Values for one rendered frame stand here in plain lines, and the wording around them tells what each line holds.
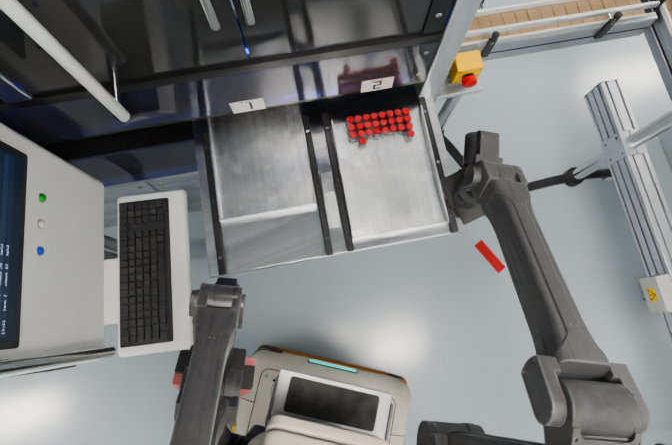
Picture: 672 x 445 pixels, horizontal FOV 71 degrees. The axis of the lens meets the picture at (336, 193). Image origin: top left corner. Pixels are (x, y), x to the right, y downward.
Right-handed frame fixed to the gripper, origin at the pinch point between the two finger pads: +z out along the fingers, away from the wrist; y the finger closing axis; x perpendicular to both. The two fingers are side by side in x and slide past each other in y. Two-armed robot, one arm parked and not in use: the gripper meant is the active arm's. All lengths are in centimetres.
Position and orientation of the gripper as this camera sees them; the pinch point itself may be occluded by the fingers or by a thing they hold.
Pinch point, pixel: (457, 202)
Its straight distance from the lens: 106.2
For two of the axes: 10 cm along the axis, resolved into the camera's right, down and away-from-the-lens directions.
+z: 0.4, 1.8, 9.8
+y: -4.3, -8.9, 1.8
